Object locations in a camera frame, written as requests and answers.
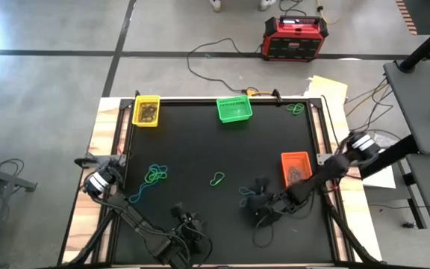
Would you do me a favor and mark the green rubber band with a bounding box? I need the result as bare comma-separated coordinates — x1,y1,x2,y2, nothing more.
143,170,161,185
286,102,306,116
150,165,169,180
209,171,226,188

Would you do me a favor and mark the clear plastic bag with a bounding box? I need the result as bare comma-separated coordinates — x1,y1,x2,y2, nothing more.
377,131,392,147

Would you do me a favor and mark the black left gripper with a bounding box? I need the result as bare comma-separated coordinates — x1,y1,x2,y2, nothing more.
169,203,212,259

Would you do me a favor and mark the green plastic basket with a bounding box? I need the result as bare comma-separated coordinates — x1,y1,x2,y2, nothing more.
216,95,254,124

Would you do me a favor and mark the yellow plastic basket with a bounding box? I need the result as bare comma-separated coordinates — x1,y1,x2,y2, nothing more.
131,95,161,128

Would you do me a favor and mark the yellow floor cable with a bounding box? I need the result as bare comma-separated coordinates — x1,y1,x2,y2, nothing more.
315,0,350,25

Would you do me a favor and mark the long blue rubber band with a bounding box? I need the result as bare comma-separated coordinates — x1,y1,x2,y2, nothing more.
128,181,152,205

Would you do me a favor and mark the black stand beam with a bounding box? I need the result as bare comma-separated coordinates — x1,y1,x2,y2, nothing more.
359,134,420,179

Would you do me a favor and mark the orange plastic basket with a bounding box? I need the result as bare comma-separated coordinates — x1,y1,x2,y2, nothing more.
280,151,314,189

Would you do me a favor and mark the red black power station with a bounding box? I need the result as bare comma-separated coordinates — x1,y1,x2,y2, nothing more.
261,15,330,63

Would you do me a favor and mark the black mat with orange stripes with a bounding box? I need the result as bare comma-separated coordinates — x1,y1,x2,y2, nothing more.
394,0,430,37

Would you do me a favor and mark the black floor rail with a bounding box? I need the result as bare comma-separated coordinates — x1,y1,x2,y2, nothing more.
401,172,428,230

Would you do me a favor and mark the yellow extension plug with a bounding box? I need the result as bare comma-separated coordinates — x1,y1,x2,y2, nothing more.
245,87,274,97

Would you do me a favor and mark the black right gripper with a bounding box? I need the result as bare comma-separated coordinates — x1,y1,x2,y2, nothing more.
245,176,294,228

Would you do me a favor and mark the black floor cable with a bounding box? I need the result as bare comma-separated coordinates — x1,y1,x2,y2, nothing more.
187,37,264,93
278,0,308,17

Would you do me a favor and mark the black table mat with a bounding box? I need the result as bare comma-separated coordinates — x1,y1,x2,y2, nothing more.
113,99,337,267

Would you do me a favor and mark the white paper sheet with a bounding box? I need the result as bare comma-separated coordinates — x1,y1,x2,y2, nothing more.
362,164,397,190

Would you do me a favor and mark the black stand pole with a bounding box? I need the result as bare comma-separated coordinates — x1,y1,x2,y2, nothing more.
399,16,430,72

